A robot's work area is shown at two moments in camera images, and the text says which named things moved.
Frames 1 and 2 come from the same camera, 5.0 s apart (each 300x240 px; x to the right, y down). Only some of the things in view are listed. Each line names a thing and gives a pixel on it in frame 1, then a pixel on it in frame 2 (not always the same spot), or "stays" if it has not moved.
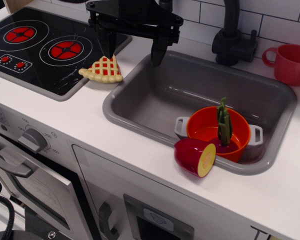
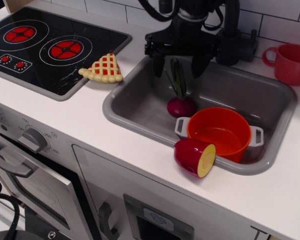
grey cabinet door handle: (104, 211) stays
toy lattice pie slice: (104, 70) stays
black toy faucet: (227, 44) stays
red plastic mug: (292, 65) stays
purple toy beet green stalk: (225, 128) -> (176, 78)
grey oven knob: (33, 140) stays
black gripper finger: (107, 37) -> (158, 63)
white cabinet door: (128, 204) stays
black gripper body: (146, 16) -> (181, 37)
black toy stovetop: (42, 50) stays
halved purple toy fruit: (195, 156) stays
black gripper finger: (159, 49) -> (199, 63)
